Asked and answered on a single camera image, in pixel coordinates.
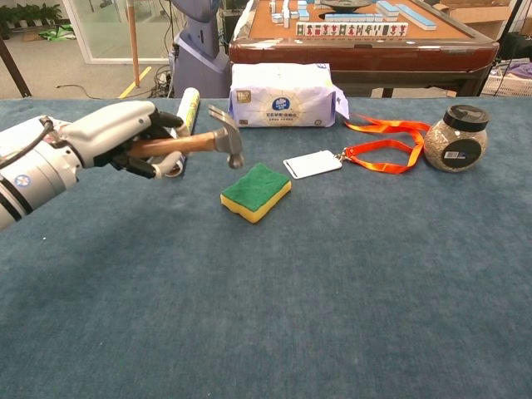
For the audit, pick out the green yellow sponge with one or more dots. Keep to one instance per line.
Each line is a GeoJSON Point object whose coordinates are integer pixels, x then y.
{"type": "Point", "coordinates": [255, 187]}

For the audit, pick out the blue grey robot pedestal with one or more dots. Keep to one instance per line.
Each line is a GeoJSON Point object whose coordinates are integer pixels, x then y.
{"type": "Point", "coordinates": [195, 62]}

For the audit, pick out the face-up mahjong tile row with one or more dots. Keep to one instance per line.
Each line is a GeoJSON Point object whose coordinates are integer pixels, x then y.
{"type": "Point", "coordinates": [353, 29]}

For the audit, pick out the black slanted pole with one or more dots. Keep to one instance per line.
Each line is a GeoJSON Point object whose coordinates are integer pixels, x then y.
{"type": "Point", "coordinates": [14, 70]}

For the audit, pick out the white tissue pack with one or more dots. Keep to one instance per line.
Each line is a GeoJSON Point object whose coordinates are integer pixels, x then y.
{"type": "Point", "coordinates": [282, 95]}

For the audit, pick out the white plastic basket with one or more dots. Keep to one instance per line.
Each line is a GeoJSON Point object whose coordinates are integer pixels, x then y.
{"type": "Point", "coordinates": [507, 85]}

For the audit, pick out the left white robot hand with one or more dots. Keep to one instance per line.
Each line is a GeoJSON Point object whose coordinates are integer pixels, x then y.
{"type": "Point", "coordinates": [108, 129]}

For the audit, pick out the wooden pole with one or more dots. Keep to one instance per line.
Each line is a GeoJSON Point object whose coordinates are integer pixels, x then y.
{"type": "Point", "coordinates": [133, 41]}

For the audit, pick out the white pink flat packet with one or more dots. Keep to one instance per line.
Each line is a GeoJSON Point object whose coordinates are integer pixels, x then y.
{"type": "Point", "coordinates": [16, 141]}

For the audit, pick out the white card holder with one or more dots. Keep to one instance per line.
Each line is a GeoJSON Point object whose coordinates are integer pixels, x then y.
{"type": "Point", "coordinates": [311, 165]}

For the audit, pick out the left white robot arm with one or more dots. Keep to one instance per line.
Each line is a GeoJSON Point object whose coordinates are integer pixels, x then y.
{"type": "Point", "coordinates": [33, 178]}

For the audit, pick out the cardboard box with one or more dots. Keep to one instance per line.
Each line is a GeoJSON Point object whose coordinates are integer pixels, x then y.
{"type": "Point", "coordinates": [478, 16]}

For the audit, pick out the round jar black lid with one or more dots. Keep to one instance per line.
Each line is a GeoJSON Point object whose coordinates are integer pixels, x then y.
{"type": "Point", "coordinates": [453, 145]}

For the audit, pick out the brown mahjong table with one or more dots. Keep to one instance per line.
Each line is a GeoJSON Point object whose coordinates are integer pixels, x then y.
{"type": "Point", "coordinates": [374, 52]}

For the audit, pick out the stacked mahjong tile cluster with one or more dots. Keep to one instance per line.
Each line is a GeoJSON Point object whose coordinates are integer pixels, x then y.
{"type": "Point", "coordinates": [287, 12]}

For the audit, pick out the long slanted mahjong tile wall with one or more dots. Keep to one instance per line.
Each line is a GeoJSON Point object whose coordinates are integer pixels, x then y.
{"type": "Point", "coordinates": [411, 16]}

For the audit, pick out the potted green plants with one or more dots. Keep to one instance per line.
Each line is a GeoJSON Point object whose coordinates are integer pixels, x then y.
{"type": "Point", "coordinates": [29, 14]}

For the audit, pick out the blue-backed mahjong tile wall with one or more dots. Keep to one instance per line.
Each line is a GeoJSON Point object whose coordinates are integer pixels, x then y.
{"type": "Point", "coordinates": [353, 17]}

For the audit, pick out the black tripod stand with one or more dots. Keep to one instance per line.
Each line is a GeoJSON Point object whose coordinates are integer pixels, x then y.
{"type": "Point", "coordinates": [506, 25]}

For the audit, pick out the blue felt table mat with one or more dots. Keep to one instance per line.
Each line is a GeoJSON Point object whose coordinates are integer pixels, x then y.
{"type": "Point", "coordinates": [291, 291]}

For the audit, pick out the white glass partition frame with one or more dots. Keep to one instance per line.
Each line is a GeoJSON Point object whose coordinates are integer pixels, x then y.
{"type": "Point", "coordinates": [79, 33]}

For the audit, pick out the green floor item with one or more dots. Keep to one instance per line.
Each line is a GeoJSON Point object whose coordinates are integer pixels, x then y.
{"type": "Point", "coordinates": [58, 33]}

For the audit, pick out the white cling film roll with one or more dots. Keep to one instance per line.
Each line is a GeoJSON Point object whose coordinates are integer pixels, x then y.
{"type": "Point", "coordinates": [192, 104]}

